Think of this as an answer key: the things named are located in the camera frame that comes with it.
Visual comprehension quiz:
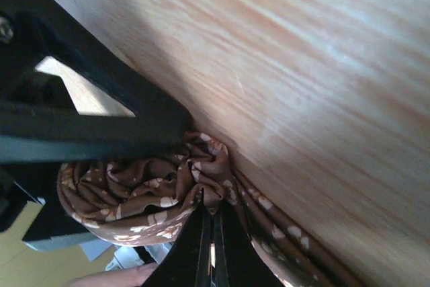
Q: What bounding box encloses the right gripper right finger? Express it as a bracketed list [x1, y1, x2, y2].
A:
[213, 202, 282, 287]

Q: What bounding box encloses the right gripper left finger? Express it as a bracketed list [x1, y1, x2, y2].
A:
[142, 202, 212, 287]

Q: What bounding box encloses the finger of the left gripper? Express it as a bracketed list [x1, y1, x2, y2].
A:
[1, 0, 191, 164]
[1, 163, 95, 251]

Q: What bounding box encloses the brown floral tie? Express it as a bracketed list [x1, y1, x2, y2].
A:
[56, 132, 360, 286]

